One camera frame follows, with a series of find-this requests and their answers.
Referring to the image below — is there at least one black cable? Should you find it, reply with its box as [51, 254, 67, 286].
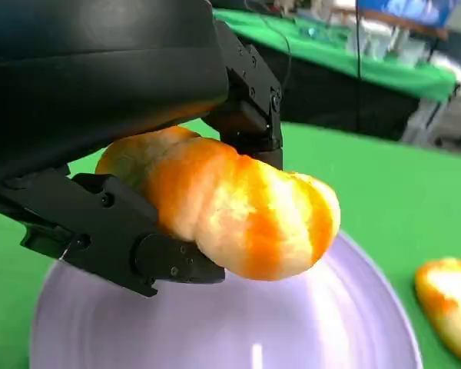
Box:
[354, 0, 365, 80]

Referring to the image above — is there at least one black table skirt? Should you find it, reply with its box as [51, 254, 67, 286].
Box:
[245, 34, 422, 141]

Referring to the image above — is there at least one green cloth on background table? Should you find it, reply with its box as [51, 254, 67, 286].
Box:
[213, 7, 458, 103]

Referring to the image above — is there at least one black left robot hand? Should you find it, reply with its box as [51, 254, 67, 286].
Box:
[0, 0, 284, 299]

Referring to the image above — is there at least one lilac plate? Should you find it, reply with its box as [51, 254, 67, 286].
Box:
[29, 228, 423, 369]

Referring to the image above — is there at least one orange and white bread roll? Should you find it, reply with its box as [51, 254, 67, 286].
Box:
[95, 125, 342, 281]
[413, 257, 461, 368]

